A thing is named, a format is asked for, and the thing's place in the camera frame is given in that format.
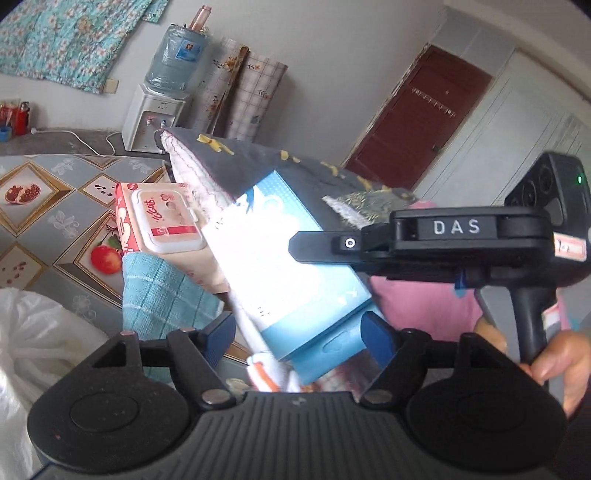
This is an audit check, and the rolled mat with orange flowers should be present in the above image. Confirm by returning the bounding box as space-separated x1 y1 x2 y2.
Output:
187 37 250 134

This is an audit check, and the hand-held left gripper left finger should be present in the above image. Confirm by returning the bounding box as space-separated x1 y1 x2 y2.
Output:
91 311 238 411

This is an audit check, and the dark red door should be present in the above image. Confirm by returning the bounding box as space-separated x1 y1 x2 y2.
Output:
344 44 492 195

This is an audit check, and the white water dispenser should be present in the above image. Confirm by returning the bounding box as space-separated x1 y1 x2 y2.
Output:
121 83 190 154

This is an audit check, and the pink quilt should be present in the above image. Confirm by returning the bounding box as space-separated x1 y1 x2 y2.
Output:
369 198 573 344

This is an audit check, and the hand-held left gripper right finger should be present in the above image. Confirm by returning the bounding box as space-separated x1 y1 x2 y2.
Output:
360 311 502 409

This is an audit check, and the teal floral cloth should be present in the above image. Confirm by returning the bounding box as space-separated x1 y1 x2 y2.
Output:
0 0 169 95

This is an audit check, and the dark patterned pillow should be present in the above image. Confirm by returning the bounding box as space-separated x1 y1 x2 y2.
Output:
322 188 416 228

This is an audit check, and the wet wipes pack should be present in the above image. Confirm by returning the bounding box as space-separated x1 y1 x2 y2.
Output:
115 181 234 296

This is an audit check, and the white orange striped cloth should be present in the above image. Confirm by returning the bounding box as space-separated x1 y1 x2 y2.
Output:
245 351 305 394

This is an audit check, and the teal checkered towel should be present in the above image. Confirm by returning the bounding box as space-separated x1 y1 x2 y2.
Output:
121 251 227 384

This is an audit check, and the white power cable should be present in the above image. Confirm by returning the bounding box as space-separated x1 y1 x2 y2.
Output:
32 127 123 156

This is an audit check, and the blue tissue pack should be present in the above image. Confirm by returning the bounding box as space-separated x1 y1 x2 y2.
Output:
205 171 387 386

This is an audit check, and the grey blanket with yellow prints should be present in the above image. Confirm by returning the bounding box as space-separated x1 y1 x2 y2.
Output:
159 127 416 287

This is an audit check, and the person's right hand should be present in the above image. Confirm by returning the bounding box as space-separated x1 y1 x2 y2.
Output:
473 318 591 418

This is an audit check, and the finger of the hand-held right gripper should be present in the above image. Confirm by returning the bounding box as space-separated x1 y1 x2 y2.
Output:
288 228 393 267

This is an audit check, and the white plastic bag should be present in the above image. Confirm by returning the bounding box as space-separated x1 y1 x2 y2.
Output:
0 286 125 480

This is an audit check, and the blue water jug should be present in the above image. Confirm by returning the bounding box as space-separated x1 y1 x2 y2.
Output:
145 23 208 97

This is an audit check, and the pink bottle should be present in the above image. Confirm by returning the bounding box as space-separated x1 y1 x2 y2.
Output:
191 4 213 31

